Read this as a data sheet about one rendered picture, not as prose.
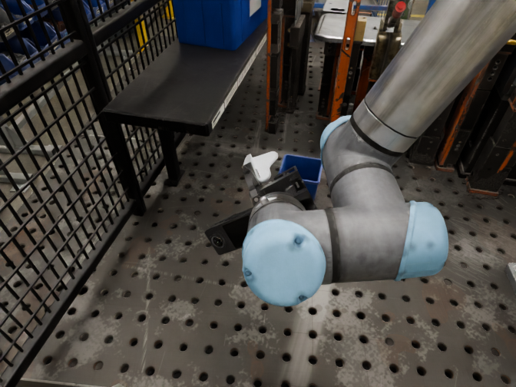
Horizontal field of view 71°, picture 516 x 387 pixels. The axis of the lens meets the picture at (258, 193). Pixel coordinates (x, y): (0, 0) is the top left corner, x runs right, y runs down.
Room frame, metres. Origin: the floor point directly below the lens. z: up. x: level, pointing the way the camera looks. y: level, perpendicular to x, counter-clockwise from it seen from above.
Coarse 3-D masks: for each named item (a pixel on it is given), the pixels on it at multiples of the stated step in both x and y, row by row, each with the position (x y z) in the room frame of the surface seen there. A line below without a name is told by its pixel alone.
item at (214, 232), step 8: (232, 216) 0.36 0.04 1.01; (240, 216) 0.34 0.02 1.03; (248, 216) 0.34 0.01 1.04; (216, 224) 0.36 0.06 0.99; (224, 224) 0.35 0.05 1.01; (232, 224) 0.34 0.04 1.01; (240, 224) 0.34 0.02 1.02; (208, 232) 0.35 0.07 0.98; (216, 232) 0.35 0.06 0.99; (224, 232) 0.34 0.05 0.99; (232, 232) 0.34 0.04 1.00; (240, 232) 0.33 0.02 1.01; (216, 240) 0.34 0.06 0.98; (224, 240) 0.34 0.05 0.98; (232, 240) 0.33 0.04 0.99; (240, 240) 0.33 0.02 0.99; (216, 248) 0.34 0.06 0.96; (224, 248) 0.33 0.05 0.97; (232, 248) 0.33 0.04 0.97
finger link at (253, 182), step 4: (248, 164) 0.46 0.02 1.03; (244, 168) 0.44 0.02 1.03; (248, 168) 0.45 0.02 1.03; (252, 168) 0.44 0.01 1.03; (244, 172) 0.43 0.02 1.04; (248, 172) 0.43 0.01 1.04; (252, 172) 0.43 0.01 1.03; (244, 176) 0.42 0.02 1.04; (248, 176) 0.42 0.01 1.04; (252, 176) 0.41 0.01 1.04; (248, 180) 0.41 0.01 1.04; (252, 180) 0.41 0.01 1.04; (256, 180) 0.41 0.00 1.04; (248, 184) 0.40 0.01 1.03; (252, 184) 0.40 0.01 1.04; (256, 184) 0.40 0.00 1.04; (260, 184) 0.42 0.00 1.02; (252, 188) 0.39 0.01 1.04; (256, 188) 0.40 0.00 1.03
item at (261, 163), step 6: (246, 156) 0.50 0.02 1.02; (258, 156) 0.48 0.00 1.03; (264, 156) 0.48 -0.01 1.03; (270, 156) 0.47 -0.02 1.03; (276, 156) 0.47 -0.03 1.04; (246, 162) 0.47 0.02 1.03; (252, 162) 0.47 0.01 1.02; (258, 162) 0.47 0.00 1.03; (264, 162) 0.46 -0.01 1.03; (270, 162) 0.46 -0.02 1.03; (258, 168) 0.45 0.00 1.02; (264, 168) 0.45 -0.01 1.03; (264, 174) 0.43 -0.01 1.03; (270, 174) 0.43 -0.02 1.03; (264, 180) 0.42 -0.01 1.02
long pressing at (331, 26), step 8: (320, 16) 1.25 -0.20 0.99; (328, 16) 1.23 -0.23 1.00; (336, 16) 1.23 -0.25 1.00; (344, 16) 1.23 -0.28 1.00; (360, 16) 1.23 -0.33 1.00; (368, 16) 1.23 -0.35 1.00; (320, 24) 1.17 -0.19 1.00; (328, 24) 1.17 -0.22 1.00; (336, 24) 1.17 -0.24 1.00; (344, 24) 1.17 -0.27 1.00; (368, 24) 1.17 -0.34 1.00; (376, 24) 1.17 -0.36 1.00; (408, 24) 1.17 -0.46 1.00; (416, 24) 1.17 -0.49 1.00; (320, 32) 1.10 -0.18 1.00; (328, 32) 1.10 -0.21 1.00; (336, 32) 1.10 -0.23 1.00; (368, 32) 1.10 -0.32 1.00; (376, 32) 1.10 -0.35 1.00; (408, 32) 1.10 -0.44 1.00; (320, 40) 1.07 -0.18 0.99; (328, 40) 1.06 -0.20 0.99; (336, 40) 1.05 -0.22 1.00; (368, 40) 1.03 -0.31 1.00; (400, 48) 1.01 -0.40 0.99
